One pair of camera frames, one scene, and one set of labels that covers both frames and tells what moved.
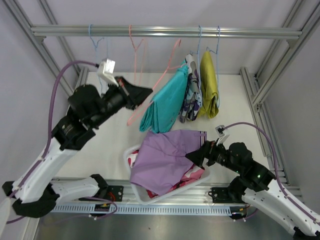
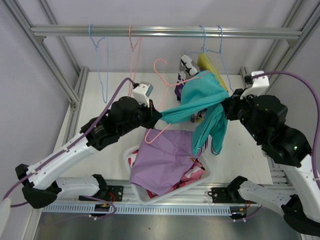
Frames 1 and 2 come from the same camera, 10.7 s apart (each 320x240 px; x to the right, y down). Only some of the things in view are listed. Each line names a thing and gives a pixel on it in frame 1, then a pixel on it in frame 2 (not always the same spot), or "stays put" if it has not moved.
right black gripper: [207, 149] to [231, 104]
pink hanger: [129, 122] to [167, 85]
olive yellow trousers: [210, 103] to [205, 63]
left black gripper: [134, 96] to [152, 115]
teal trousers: [161, 112] to [203, 97]
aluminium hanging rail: [167, 32] stays put
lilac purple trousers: [160, 158] stays put
